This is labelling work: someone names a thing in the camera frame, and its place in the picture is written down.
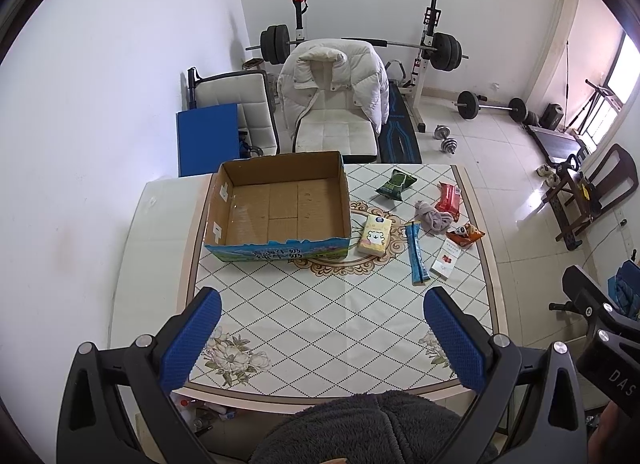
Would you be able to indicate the white squat rack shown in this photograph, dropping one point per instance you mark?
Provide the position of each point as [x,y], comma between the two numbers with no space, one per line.
[422,74]

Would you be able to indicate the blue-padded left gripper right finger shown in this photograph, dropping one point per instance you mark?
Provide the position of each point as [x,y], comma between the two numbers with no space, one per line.
[550,425]

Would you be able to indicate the orange panda snack bag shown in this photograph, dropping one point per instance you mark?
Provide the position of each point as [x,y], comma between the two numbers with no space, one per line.
[465,235]

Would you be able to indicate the dark fleece clothing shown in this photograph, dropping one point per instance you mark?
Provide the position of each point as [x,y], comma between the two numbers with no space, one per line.
[393,427]

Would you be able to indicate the barbell on rack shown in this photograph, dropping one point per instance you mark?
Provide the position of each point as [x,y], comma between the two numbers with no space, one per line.
[275,44]

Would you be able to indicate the blue flat board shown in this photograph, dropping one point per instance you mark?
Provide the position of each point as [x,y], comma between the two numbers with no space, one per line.
[206,138]

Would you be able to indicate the floor barbell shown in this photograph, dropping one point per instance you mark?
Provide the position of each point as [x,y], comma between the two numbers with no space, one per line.
[469,105]

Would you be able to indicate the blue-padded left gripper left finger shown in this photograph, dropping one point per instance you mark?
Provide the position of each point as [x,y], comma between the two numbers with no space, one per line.
[94,426]

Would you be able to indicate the chrome dumbbell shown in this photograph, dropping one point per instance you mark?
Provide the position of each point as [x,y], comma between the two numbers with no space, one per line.
[441,132]
[449,145]

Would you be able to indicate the pale purple cloth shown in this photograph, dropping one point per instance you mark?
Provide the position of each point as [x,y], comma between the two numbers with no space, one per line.
[432,221]

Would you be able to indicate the black blue exercise mat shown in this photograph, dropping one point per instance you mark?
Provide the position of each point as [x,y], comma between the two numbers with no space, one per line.
[397,142]

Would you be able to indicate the white red cigarette box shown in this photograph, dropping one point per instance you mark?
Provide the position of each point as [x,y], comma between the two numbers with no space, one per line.
[446,259]

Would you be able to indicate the dark wooden chair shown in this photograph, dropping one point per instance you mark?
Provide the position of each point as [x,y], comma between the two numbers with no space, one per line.
[580,199]

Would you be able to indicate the yellow tissue pack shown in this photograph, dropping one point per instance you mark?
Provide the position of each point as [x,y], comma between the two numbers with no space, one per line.
[375,236]

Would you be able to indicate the cardboard box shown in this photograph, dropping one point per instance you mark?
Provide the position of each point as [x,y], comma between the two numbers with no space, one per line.
[280,207]

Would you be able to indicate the white puffer jacket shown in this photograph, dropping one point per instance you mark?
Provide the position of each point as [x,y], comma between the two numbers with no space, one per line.
[321,74]

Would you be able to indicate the blue long snack packet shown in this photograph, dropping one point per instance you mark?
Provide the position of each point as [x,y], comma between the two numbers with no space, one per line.
[419,273]

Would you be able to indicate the white padded chair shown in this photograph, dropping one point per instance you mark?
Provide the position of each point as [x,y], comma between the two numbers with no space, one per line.
[249,90]
[344,130]

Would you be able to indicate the red wet wipes pack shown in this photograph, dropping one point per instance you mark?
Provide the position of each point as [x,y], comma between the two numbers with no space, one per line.
[449,200]

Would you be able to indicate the green snack bag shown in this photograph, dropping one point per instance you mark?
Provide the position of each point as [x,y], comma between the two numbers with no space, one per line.
[397,183]

